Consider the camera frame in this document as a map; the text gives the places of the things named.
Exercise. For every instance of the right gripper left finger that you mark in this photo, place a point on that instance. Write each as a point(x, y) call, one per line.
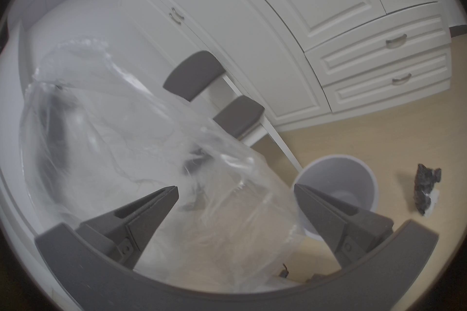
point(142, 222)

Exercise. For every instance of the white trash bin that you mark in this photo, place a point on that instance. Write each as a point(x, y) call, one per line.
point(346, 178)

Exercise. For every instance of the clear plastic bag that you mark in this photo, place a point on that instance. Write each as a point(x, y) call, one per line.
point(146, 142)

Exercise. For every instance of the black plastic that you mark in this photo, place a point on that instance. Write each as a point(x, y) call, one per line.
point(425, 182)

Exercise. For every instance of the white chair grey cushions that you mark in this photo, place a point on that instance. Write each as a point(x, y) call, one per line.
point(193, 74)

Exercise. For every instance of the white wardrobe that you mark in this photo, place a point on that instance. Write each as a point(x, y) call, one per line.
point(255, 29)

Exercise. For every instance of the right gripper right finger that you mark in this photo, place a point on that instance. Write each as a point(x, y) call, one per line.
point(339, 229)

